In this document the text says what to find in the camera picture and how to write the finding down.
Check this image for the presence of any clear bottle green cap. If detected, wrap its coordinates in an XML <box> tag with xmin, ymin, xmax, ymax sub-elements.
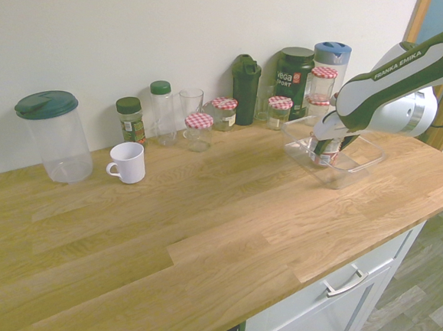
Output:
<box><xmin>145</xmin><ymin>80</ymin><xmax>183</xmax><ymax>148</ymax></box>

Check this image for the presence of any tall clear drinking glass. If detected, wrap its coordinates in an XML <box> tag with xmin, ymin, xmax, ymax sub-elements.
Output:
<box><xmin>176</xmin><ymin>86</ymin><xmax>205</xmax><ymax>134</ymax></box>

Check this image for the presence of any white mug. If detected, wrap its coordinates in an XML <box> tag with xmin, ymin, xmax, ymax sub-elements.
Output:
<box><xmin>104</xmin><ymin>140</ymin><xmax>148</xmax><ymax>187</ymax></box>

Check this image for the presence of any metal drawer handle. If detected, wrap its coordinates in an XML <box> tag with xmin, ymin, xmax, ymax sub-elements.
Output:
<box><xmin>320</xmin><ymin>262</ymin><xmax>370</xmax><ymax>301</ymax></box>

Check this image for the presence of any dark green shaker bottle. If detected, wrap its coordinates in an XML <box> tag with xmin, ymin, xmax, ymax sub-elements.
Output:
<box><xmin>226</xmin><ymin>52</ymin><xmax>263</xmax><ymax>128</ymax></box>

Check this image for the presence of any empty jar red checked lid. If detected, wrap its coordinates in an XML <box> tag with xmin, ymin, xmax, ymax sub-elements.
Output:
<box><xmin>181</xmin><ymin>111</ymin><xmax>215</xmax><ymax>154</ymax></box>
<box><xmin>303</xmin><ymin>94</ymin><xmax>332</xmax><ymax>125</ymax></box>
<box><xmin>308</xmin><ymin>65</ymin><xmax>338</xmax><ymax>101</ymax></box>

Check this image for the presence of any labelled jar red checked lid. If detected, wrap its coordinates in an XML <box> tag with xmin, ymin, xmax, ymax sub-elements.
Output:
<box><xmin>265</xmin><ymin>95</ymin><xmax>294</xmax><ymax>132</ymax></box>
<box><xmin>208</xmin><ymin>96</ymin><xmax>239</xmax><ymax>134</ymax></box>

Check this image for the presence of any black Vega Sport tub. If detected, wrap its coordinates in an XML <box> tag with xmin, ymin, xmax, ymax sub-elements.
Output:
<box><xmin>272</xmin><ymin>45</ymin><xmax>317</xmax><ymax>123</ymax></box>

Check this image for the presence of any white kitchen cabinet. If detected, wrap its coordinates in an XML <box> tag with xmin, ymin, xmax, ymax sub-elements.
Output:
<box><xmin>244</xmin><ymin>208</ymin><xmax>427</xmax><ymax>331</ymax></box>

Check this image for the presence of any spice jar dark lid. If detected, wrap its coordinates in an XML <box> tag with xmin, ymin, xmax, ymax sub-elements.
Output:
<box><xmin>112</xmin><ymin>95</ymin><xmax>151</xmax><ymax>148</ymax></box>

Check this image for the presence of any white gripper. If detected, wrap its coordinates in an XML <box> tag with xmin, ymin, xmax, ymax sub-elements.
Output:
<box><xmin>308</xmin><ymin>110</ymin><xmax>363</xmax><ymax>162</ymax></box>

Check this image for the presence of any clear canister blue lid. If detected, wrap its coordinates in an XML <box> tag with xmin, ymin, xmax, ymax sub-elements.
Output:
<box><xmin>310</xmin><ymin>41</ymin><xmax>353</xmax><ymax>103</ymax></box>

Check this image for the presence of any large clear canister green lid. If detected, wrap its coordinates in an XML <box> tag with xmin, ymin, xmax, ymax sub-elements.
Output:
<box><xmin>8</xmin><ymin>86</ymin><xmax>99</xmax><ymax>186</ymax></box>

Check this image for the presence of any clear plastic rectangular container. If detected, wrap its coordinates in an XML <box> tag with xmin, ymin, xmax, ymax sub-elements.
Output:
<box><xmin>276</xmin><ymin>112</ymin><xmax>389</xmax><ymax>194</ymax></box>

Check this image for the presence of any cereal cup with foil lid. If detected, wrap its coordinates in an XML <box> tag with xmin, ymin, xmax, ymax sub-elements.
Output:
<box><xmin>308</xmin><ymin>135</ymin><xmax>343</xmax><ymax>170</ymax></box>

